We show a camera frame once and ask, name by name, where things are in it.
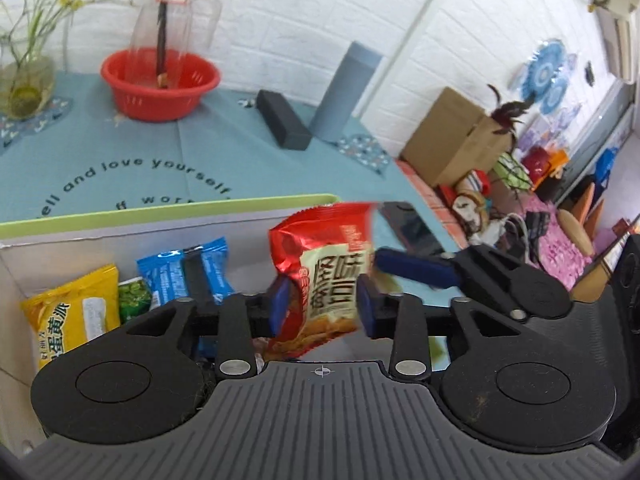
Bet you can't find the red plastic basket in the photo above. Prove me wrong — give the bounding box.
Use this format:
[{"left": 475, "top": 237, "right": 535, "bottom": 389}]
[{"left": 100, "top": 48, "right": 221, "bottom": 122}]

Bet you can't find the green cardboard box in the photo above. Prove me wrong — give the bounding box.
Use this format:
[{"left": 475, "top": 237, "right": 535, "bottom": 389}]
[{"left": 1, "top": 194, "right": 338, "bottom": 457}]

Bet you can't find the blue round wall fan decoration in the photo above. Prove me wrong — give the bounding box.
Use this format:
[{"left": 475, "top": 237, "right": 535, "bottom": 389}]
[{"left": 521, "top": 39, "right": 570, "bottom": 115}]

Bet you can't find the grey-blue thermos bottle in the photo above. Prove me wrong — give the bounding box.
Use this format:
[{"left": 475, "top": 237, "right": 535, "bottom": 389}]
[{"left": 309, "top": 41, "right": 382, "bottom": 144}]

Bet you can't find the red smartphone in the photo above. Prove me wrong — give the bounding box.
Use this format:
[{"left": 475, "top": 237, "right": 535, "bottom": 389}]
[{"left": 380, "top": 202, "right": 444, "bottom": 257}]

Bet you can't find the blue oreo snack pack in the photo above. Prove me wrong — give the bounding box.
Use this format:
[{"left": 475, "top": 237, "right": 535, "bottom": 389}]
[{"left": 137, "top": 237, "right": 234, "bottom": 309}]

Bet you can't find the red peanut snack bag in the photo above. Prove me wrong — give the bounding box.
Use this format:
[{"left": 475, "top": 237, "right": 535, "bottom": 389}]
[{"left": 264, "top": 202, "right": 375, "bottom": 361}]

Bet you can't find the purple leafy plant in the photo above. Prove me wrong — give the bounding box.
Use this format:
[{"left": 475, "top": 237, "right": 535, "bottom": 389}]
[{"left": 487, "top": 84, "right": 537, "bottom": 136}]

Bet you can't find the plaid side tablecloth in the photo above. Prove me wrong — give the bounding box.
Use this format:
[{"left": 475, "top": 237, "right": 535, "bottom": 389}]
[{"left": 397, "top": 159, "right": 601, "bottom": 291}]

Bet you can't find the teal patterned tablecloth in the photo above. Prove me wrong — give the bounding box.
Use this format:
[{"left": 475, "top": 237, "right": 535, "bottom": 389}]
[{"left": 1, "top": 74, "right": 454, "bottom": 249}]

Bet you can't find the white air conditioner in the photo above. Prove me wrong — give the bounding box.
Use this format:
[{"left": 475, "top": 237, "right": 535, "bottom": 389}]
[{"left": 596, "top": 0, "right": 639, "bottom": 84}]

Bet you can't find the glass pitcher with straw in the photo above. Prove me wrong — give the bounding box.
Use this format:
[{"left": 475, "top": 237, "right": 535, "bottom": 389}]
[{"left": 129, "top": 0, "right": 222, "bottom": 74}]

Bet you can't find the yellow egg-cake snack bag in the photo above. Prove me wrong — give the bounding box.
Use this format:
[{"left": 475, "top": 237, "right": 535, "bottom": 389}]
[{"left": 21, "top": 264, "right": 120, "bottom": 370}]

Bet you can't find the small green candy pack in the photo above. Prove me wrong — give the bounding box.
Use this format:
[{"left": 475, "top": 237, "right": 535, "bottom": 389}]
[{"left": 118, "top": 278, "right": 152, "bottom": 323}]

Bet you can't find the glass vase with orchid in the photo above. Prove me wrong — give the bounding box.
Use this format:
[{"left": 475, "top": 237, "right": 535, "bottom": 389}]
[{"left": 1, "top": 0, "right": 132, "bottom": 120}]

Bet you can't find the brown paper bag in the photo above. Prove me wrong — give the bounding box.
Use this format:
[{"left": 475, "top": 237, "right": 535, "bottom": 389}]
[{"left": 400, "top": 87, "right": 512, "bottom": 188}]

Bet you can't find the black rectangular case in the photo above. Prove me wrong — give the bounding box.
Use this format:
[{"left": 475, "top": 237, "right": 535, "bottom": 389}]
[{"left": 256, "top": 90, "right": 312, "bottom": 151}]

